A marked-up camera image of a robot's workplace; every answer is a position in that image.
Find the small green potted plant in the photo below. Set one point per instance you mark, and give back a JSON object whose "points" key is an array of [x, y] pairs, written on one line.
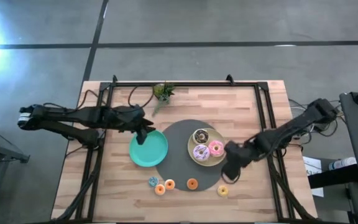
{"points": [[163, 91]]}

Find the grey round mat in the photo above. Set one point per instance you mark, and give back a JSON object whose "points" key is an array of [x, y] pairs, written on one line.
{"points": [[179, 174]]}

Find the large chocolate frosted donut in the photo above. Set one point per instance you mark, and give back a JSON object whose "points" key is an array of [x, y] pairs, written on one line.
{"points": [[197, 139]]}

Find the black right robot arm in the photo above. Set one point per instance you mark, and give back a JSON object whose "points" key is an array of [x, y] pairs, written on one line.
{"points": [[291, 127]]}

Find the small blue donut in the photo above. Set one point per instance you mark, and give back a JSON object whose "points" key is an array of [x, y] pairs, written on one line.
{"points": [[151, 183]]}

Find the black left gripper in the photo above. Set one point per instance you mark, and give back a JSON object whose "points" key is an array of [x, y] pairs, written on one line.
{"points": [[129, 118]]}

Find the large lilac frosted donut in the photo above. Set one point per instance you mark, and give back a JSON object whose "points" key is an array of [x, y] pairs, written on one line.
{"points": [[197, 155]]}

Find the black metal table frame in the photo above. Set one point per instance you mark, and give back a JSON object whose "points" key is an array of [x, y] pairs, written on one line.
{"points": [[197, 84]]}

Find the small yellow donut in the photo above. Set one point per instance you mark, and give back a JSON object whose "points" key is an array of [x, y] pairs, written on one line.
{"points": [[220, 193]]}

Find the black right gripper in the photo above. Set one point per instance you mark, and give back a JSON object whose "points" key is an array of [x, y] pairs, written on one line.
{"points": [[238, 154]]}

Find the beige round plate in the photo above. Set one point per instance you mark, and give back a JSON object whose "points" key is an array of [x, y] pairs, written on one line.
{"points": [[212, 132]]}

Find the large pink frosted donut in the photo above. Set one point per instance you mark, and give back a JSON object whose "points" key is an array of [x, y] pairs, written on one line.
{"points": [[212, 152]]}

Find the white paper sheet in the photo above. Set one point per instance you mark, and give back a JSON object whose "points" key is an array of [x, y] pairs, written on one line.
{"points": [[312, 165]]}

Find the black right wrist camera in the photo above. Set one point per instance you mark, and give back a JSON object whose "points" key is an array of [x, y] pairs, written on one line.
{"points": [[231, 171]]}

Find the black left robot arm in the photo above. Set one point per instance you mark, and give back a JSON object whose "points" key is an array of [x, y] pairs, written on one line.
{"points": [[73, 115]]}

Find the small orange donut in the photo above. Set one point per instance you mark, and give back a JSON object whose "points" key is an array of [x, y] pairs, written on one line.
{"points": [[167, 186], [157, 192], [189, 186]]}

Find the teal round plate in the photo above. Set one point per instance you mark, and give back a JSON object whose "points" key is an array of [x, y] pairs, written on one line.
{"points": [[151, 152]]}

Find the black beam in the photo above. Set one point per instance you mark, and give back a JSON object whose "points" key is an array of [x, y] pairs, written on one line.
{"points": [[334, 176]]}

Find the white bottle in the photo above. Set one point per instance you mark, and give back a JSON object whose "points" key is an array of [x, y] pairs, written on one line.
{"points": [[342, 163]]}

